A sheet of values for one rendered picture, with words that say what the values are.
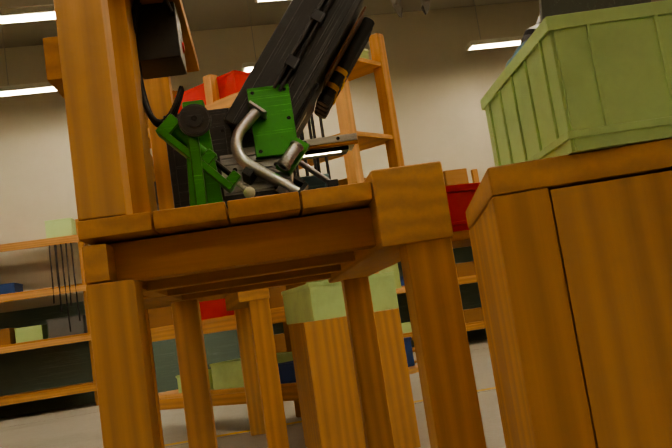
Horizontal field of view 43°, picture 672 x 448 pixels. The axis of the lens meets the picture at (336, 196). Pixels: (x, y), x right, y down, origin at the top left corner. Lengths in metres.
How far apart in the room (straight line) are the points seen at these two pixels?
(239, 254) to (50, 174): 9.85
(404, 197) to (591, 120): 0.64
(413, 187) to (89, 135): 0.62
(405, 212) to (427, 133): 10.26
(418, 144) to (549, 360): 10.81
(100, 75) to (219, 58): 10.05
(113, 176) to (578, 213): 0.91
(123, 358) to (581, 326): 0.88
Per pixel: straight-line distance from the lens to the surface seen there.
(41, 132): 11.63
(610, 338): 1.09
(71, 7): 1.77
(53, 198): 11.45
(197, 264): 1.71
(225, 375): 5.79
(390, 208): 1.65
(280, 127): 2.31
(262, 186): 2.26
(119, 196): 1.66
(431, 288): 1.65
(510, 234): 1.07
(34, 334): 10.79
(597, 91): 1.11
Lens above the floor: 0.64
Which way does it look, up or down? 8 degrees up
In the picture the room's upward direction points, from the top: 9 degrees counter-clockwise
